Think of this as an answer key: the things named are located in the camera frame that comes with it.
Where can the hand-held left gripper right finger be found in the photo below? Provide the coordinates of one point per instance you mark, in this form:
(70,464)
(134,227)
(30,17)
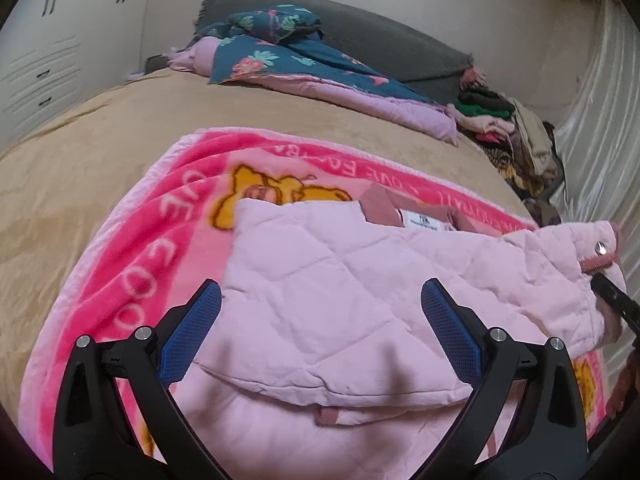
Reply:
(450,332)

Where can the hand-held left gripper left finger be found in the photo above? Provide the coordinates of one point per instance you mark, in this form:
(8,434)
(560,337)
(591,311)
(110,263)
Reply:
(192,332)

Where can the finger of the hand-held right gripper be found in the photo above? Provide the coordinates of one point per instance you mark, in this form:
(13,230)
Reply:
(617,300)

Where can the pink quilted jacket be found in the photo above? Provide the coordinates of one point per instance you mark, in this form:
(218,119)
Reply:
(350,300)

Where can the pile of folded clothes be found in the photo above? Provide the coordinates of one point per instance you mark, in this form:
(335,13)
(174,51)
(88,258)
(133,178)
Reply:
(510,130)

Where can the person's right hand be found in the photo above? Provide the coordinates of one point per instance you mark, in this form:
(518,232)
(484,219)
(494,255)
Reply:
(625,387)

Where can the pink printed blanket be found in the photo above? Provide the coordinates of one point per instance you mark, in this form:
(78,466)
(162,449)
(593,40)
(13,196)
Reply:
(150,240)

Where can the white satin curtain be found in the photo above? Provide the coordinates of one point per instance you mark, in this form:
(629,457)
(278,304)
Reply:
(600,125)

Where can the bed with tan sheet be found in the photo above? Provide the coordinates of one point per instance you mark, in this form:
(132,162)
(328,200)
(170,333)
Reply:
(100,135)

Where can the pink pillow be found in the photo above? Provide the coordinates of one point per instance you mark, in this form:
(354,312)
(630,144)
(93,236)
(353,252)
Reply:
(192,57)

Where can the teal floral quilt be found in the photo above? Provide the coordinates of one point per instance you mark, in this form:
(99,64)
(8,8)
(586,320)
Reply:
(325,75)

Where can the grey headboard cover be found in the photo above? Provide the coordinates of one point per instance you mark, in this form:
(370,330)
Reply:
(380,35)

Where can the white wardrobe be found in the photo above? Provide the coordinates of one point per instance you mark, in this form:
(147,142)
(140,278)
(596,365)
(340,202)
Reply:
(50,50)

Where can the teal floral pillow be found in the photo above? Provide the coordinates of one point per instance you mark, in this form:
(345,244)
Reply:
(275,22)

